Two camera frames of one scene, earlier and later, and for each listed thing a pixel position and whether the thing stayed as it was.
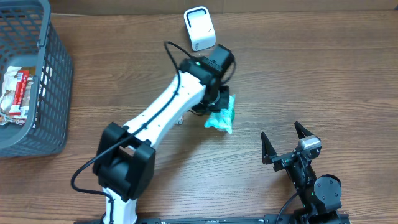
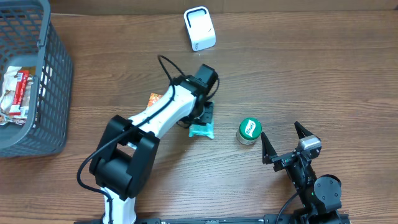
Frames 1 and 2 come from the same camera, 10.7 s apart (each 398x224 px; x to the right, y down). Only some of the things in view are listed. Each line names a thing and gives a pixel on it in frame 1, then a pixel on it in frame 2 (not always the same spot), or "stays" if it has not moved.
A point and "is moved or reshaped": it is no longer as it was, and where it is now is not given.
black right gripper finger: x=302 y=132 stays
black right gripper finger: x=267 y=150 stays
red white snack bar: x=22 y=78 stays
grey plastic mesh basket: x=28 y=38 stays
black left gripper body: x=222 y=98 -> x=208 y=113
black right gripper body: x=283 y=161 stays
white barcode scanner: x=200 y=28 stays
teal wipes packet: x=222 y=119 -> x=203 y=129
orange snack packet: x=181 y=121 is moved or reshaped
